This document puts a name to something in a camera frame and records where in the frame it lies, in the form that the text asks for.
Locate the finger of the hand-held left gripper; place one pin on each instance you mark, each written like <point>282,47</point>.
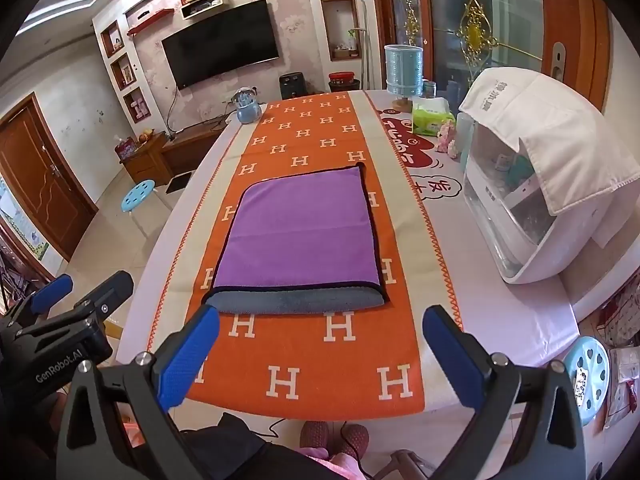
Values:
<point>50,294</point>
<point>109,290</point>

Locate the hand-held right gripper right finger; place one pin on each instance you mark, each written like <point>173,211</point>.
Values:
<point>450,357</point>

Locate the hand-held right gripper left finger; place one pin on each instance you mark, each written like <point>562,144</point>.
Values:
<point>189,357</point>

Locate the purple towel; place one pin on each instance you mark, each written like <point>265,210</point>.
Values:
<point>300,232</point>

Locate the blue round stool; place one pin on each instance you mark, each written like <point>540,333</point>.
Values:
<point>137,195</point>
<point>587,375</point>

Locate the dark trousers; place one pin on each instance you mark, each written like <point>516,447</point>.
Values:
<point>235,447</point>

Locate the brown wooden door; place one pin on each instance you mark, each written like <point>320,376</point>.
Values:
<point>40,175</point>

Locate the orange patterned blanket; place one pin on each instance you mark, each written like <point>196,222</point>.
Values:
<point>325,355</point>

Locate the pink slipper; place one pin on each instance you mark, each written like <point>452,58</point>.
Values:
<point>315,435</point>
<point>351,440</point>

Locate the white countertop appliance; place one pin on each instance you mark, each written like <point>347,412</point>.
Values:
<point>505,230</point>

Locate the red tissue box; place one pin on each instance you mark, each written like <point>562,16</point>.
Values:
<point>126,149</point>

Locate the wooden television cabinet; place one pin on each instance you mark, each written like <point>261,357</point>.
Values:
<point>170,152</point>

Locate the printed white table cover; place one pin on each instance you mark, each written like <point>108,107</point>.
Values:
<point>450,195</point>

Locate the plastic bags pile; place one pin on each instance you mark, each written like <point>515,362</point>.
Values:
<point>622,340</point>

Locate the pink toy figure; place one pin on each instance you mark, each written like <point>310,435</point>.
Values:
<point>446,141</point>

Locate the blue kettle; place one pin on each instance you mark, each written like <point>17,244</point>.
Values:
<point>246,107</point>

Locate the green tissue pack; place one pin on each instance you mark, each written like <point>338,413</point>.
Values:
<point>431,116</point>

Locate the white cloth cover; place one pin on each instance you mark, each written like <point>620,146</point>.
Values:
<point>560,130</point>

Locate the black flat television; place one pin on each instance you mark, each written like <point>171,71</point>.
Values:
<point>220,45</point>

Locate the blue cylindrical table lamp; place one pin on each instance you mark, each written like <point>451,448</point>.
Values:
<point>404,67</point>

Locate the glass sliding door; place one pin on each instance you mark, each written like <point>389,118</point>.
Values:
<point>450,15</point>

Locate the wall poster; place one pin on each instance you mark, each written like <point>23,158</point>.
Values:
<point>22,232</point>

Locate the red wall shelf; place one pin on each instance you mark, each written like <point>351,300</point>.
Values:
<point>150,20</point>

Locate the white wall shelf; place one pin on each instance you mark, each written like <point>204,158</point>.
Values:
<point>201,4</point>

